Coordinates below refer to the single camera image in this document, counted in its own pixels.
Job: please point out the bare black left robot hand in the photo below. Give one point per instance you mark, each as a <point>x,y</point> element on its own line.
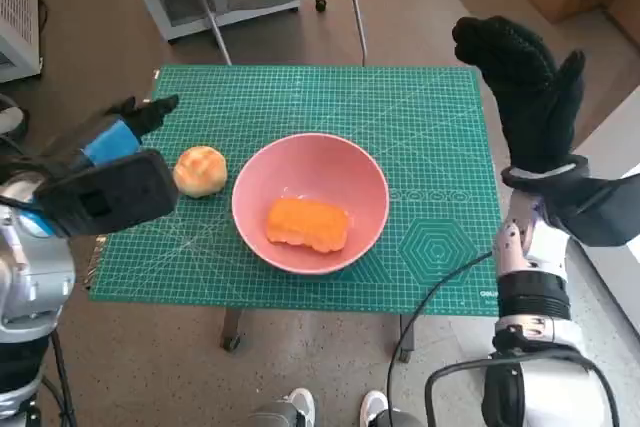
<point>110,142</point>

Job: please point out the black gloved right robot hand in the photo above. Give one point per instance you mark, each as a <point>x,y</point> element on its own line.
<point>535,112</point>

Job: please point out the round toy bread bun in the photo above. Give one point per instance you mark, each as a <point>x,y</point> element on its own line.
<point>202,172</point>

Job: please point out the pink bowl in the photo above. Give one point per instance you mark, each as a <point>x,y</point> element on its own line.
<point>310,167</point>

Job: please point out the oblong orange toy bread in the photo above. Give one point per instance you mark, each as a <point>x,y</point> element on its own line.
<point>305,224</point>

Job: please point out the person's shoe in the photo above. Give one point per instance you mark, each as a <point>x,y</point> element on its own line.
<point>9,128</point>

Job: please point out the green cutting mat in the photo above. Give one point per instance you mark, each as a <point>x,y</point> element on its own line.
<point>310,97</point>

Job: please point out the metal table leg with caster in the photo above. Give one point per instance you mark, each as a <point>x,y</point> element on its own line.
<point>232,332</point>
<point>406,339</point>

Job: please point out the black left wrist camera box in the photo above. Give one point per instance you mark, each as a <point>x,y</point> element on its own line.
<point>115,192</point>

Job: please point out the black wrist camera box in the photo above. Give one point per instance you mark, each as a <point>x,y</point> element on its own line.
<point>600,217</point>
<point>115,192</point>

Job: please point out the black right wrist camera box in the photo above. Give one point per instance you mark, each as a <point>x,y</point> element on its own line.
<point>600,217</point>

